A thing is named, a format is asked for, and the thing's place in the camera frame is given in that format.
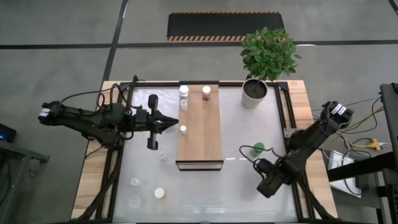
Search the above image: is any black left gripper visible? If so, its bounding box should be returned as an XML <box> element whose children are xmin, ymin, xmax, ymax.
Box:
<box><xmin>146</xmin><ymin>93</ymin><xmax>180</xmax><ymax>151</ymax></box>

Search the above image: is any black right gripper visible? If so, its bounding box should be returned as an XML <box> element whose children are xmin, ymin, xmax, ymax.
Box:
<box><xmin>256</xmin><ymin>164</ymin><xmax>289</xmax><ymax>199</ymax></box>

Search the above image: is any green medicine bottle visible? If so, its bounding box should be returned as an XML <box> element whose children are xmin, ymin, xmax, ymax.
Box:
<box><xmin>250</xmin><ymin>141</ymin><xmax>266</xmax><ymax>157</ymax></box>

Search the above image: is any white capped bottle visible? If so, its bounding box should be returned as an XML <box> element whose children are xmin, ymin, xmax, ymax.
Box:
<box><xmin>178</xmin><ymin>85</ymin><xmax>190</xmax><ymax>100</ymax></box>

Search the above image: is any white power strip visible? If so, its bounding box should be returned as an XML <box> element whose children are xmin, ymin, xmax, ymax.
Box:
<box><xmin>328</xmin><ymin>150</ymin><xmax>363</xmax><ymax>198</ymax></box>

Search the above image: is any white round cap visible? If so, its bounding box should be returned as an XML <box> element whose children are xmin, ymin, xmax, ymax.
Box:
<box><xmin>153</xmin><ymin>186</ymin><xmax>166</xmax><ymax>200</ymax></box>

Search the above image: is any black equipment cart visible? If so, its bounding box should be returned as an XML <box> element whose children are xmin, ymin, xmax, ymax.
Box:
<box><xmin>326</xmin><ymin>82</ymin><xmax>398</xmax><ymax>224</ymax></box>

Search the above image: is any yellow power splitter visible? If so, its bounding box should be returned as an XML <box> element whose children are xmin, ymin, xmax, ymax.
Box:
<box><xmin>368</xmin><ymin>138</ymin><xmax>382</xmax><ymax>152</ymax></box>

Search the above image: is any black yellow hazard floor mat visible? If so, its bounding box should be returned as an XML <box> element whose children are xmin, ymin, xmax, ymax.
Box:
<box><xmin>166</xmin><ymin>11</ymin><xmax>285</xmax><ymax>42</ymax></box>

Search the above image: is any green plant in white pot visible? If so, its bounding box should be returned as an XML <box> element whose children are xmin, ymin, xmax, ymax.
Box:
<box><xmin>239</xmin><ymin>26</ymin><xmax>302</xmax><ymax>110</ymax></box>

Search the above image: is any grey metal stand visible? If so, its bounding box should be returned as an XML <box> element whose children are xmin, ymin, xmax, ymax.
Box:
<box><xmin>0</xmin><ymin>139</ymin><xmax>50</xmax><ymax>224</ymax></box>

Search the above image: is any black device blue light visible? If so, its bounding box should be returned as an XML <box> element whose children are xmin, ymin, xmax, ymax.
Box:
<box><xmin>0</xmin><ymin>123</ymin><xmax>17</xmax><ymax>143</ymax></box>

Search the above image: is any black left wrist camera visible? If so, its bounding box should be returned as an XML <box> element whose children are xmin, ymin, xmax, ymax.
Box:
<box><xmin>135</xmin><ymin>108</ymin><xmax>149</xmax><ymax>125</ymax></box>

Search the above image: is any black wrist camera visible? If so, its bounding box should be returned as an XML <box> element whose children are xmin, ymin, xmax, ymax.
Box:
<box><xmin>135</xmin><ymin>108</ymin><xmax>149</xmax><ymax>125</ymax></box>
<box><xmin>254</xmin><ymin>157</ymin><xmax>272</xmax><ymax>172</ymax></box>

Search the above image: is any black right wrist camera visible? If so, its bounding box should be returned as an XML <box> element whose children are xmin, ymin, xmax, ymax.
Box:
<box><xmin>254</xmin><ymin>157</ymin><xmax>272</xmax><ymax>172</ymax></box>

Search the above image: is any black frame wooden shelf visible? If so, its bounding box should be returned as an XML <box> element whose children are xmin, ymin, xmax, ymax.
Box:
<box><xmin>175</xmin><ymin>81</ymin><xmax>224</xmax><ymax>171</ymax></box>

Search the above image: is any black right camera cable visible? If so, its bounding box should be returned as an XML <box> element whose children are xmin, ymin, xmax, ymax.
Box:
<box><xmin>238</xmin><ymin>144</ymin><xmax>276</xmax><ymax>163</ymax></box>

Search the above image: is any black metal table frame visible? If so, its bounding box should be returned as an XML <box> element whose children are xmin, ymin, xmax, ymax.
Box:
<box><xmin>74</xmin><ymin>74</ymin><xmax>338</xmax><ymax>224</ymax></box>

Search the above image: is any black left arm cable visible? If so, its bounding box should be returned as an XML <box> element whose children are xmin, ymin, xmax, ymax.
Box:
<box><xmin>60</xmin><ymin>74</ymin><xmax>147</xmax><ymax>108</ymax></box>

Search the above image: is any yellow cable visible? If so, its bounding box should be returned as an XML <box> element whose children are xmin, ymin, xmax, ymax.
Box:
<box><xmin>323</xmin><ymin>105</ymin><xmax>385</xmax><ymax>150</ymax></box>

